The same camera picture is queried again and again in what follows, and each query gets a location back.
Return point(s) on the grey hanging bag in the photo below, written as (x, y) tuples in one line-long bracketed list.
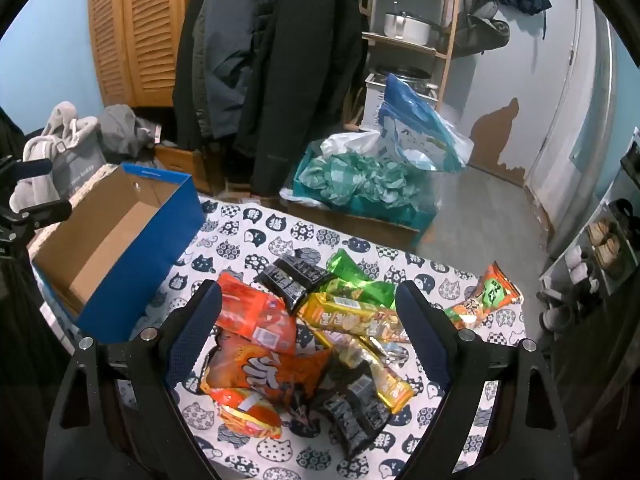
[(480, 25)]

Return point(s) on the yellow snack packet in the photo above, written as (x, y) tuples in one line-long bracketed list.
[(345, 315)]

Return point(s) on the white plastic bag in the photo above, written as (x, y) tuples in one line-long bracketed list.
[(350, 141)]

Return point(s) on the blue cardboard box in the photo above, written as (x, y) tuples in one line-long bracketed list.
[(150, 270)]

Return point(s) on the orange wooden drawer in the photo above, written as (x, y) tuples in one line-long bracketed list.
[(180, 165)]

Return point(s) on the wooden louvered cabinet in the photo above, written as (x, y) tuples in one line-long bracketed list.
[(135, 35)]

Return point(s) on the shoe rack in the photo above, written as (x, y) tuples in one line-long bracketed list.
[(575, 290)]

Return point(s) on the blue plastic bag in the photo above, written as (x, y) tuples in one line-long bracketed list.
[(415, 130)]

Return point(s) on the small orange snack packet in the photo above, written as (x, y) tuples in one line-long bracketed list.
[(250, 412)]

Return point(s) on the grey tote bag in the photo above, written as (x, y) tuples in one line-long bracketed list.
[(85, 165)]

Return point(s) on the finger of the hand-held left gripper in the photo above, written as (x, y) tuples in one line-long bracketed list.
[(47, 211), (35, 167)]

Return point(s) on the black snack packet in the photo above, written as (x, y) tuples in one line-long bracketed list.
[(282, 285), (355, 410), (305, 267)]

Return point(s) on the wooden shelf rack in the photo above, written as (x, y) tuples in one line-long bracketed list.
[(450, 35)]

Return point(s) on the grey hoodie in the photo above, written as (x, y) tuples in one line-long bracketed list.
[(40, 160)]

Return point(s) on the white shoes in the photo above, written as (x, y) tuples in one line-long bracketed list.
[(580, 265)]

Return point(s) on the beige shoes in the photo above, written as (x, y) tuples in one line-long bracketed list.
[(606, 245)]

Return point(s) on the metal pot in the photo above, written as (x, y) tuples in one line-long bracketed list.
[(406, 27)]

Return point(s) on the grey clothing pile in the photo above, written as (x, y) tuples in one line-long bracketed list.
[(125, 130)]

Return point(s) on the grey hanging jacket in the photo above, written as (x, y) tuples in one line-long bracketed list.
[(220, 60)]

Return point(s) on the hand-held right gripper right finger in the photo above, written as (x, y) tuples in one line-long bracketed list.
[(425, 340)]

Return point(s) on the orange green snack packet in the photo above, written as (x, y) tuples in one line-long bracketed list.
[(487, 295)]

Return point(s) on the cat print cloth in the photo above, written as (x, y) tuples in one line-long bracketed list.
[(250, 240)]

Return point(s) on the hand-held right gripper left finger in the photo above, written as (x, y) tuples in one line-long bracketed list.
[(192, 340)]

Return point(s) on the gold snack packet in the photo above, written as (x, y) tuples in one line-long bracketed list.
[(380, 375)]

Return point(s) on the teal box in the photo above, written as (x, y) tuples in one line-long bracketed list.
[(400, 212)]

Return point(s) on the black hanging coat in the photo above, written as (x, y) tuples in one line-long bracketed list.
[(295, 85)]

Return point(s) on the white door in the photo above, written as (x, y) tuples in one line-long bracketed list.
[(570, 135)]

